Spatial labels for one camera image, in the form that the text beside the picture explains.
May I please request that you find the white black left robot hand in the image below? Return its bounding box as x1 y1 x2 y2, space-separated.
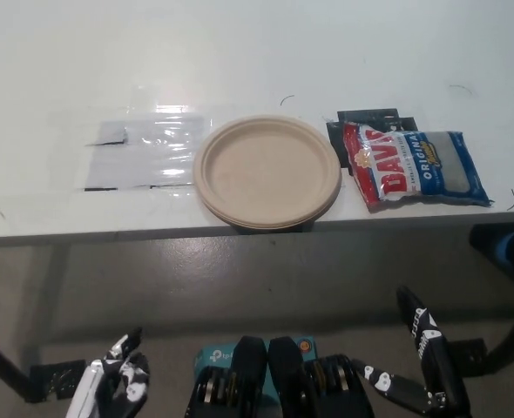
64 327 152 418

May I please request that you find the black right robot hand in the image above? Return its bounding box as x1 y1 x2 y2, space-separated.
351 285 474 418

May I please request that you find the red blue sunflower seed bag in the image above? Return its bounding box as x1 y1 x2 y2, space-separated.
342 121 496 214

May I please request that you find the beige paper plate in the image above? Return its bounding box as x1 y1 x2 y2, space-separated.
193 114 343 229

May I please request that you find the black and blue object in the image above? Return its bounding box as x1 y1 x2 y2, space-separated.
469 221 514 267

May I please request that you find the clear plastic sheet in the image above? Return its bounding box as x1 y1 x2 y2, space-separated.
82 113 213 192

